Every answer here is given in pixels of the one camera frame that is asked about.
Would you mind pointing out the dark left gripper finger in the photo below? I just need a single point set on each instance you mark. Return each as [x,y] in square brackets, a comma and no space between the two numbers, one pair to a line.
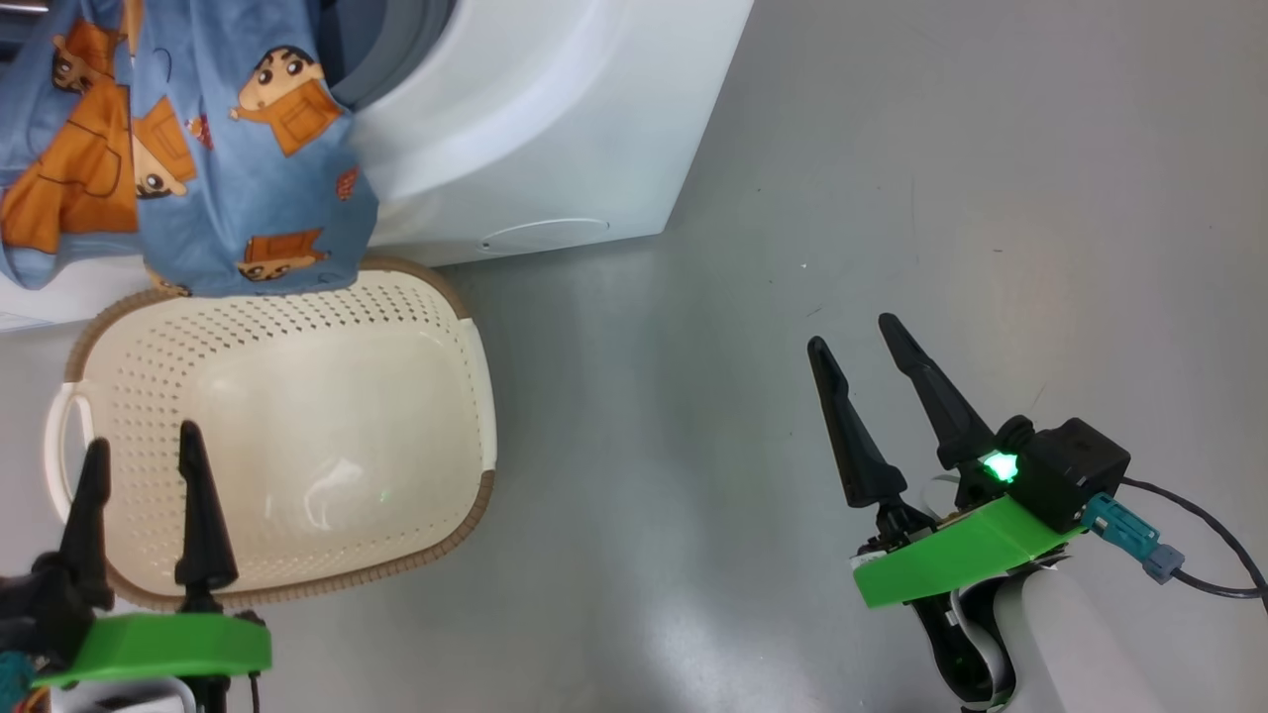
[203,535]
[91,535]

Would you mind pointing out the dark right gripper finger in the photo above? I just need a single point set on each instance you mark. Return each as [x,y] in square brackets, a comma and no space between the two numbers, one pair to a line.
[941,406]
[862,446]

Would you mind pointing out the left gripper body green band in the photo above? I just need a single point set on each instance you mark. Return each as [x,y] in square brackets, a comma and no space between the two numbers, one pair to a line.
[168,644]

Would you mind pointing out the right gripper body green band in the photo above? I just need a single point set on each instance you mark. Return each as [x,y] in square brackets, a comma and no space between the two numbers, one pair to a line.
[951,560]

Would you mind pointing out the blue cartoon print garment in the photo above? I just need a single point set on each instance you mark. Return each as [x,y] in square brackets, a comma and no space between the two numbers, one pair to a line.
[218,198]

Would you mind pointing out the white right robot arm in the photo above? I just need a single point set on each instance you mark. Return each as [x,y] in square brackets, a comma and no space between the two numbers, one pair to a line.
[1070,644]

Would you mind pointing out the cream perforated laundry basket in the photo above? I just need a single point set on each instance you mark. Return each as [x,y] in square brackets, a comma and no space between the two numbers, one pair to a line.
[297,436]

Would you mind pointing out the white washing machine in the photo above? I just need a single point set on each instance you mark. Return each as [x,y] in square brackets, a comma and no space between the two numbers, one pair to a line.
[555,119]

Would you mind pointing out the grey rubber door gasket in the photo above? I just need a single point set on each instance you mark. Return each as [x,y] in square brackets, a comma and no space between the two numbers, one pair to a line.
[396,45]

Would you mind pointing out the round white filter cover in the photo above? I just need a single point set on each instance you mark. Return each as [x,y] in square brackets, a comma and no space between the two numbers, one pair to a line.
[545,236]

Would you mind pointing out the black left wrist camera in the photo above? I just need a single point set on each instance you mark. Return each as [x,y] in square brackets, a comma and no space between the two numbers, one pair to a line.
[40,604]

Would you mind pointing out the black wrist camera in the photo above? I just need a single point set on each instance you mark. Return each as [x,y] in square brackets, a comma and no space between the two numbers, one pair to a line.
[1075,475]
[40,604]

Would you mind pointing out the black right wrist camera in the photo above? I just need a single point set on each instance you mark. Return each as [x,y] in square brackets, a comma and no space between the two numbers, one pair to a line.
[1075,475]

